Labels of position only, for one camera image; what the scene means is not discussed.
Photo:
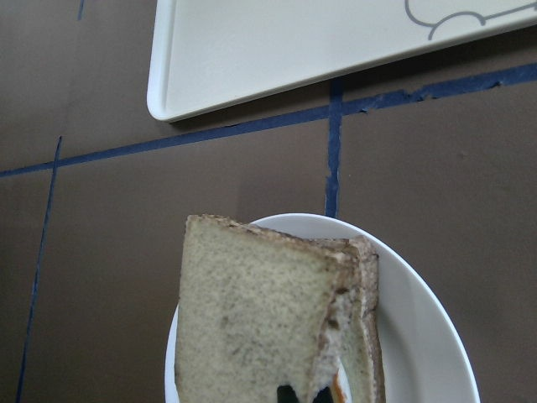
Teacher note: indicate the fried egg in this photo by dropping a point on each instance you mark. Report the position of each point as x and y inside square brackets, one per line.
[337, 392]

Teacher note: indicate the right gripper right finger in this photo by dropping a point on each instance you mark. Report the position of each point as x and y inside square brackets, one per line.
[324, 396]

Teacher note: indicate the white round plate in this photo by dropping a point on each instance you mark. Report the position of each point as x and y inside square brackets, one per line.
[424, 359]

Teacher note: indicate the brown bread slice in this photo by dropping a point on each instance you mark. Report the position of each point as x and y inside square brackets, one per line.
[258, 310]

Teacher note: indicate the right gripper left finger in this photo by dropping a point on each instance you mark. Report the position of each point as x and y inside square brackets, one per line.
[286, 394]

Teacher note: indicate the bread slice under egg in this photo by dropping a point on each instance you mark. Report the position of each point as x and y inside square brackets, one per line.
[349, 333]

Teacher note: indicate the cream bear serving tray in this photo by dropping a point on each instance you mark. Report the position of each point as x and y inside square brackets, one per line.
[207, 55]

